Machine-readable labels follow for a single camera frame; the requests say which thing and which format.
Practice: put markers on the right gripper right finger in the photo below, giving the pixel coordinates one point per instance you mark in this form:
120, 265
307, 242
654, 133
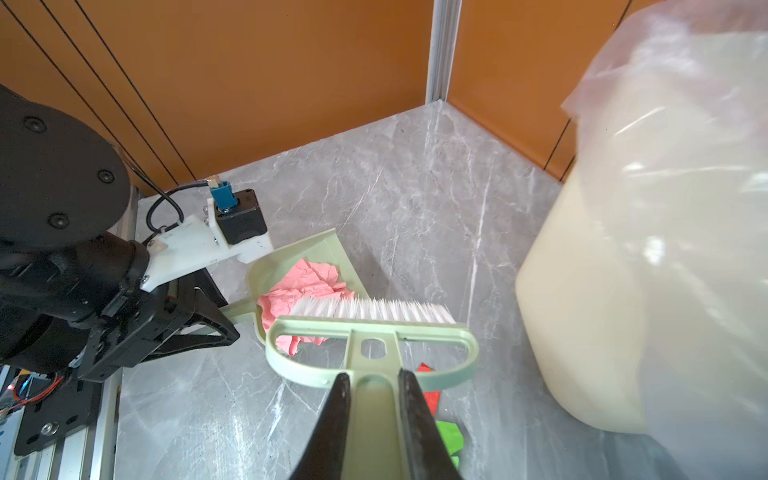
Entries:
426, 454

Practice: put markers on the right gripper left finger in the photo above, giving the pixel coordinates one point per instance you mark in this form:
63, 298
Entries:
324, 454

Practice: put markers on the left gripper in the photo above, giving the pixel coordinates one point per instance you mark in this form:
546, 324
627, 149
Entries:
181, 316

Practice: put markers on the green hand brush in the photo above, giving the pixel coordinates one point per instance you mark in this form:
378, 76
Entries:
373, 331

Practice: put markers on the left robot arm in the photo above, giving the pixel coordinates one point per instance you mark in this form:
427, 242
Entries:
74, 296

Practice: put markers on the green paper scrap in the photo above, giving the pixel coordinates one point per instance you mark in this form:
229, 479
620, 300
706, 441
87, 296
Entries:
452, 438

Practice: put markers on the cream plastic trash bin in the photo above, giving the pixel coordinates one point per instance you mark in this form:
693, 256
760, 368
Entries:
583, 314

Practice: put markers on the clear plastic bin liner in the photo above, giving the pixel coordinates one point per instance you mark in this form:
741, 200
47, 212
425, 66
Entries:
672, 162

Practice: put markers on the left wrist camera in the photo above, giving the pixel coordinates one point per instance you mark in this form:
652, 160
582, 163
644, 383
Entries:
232, 226

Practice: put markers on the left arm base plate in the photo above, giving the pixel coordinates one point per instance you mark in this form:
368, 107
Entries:
72, 406

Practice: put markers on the left aluminium corner post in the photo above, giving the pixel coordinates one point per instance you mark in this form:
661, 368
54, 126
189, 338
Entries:
443, 39

